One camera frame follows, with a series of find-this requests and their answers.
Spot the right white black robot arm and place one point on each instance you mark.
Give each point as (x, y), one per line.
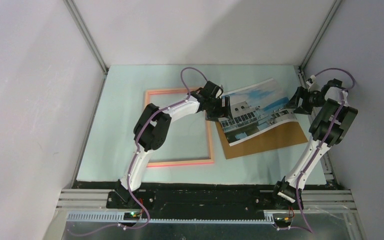
(328, 128)

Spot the left aluminium corner post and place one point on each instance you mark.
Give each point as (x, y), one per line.
(86, 34)

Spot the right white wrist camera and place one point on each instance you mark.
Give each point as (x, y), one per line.
(311, 83)

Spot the brown backing board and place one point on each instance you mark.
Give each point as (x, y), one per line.
(282, 136)

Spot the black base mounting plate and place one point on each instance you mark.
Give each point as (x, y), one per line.
(160, 194)

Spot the right aluminium corner post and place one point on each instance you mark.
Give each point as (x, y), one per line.
(320, 33)

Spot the building and sky photo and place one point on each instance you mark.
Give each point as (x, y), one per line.
(255, 109)

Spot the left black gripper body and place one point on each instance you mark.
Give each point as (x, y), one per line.
(214, 110)

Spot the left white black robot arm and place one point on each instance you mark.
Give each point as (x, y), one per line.
(151, 129)

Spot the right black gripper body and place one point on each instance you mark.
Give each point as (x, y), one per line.
(314, 100)

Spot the orange wooden picture frame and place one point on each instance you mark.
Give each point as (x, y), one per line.
(189, 142)

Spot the aluminium corner post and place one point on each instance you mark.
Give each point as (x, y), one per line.
(86, 34)
(320, 33)

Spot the aluminium front rail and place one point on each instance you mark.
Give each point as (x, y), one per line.
(91, 206)

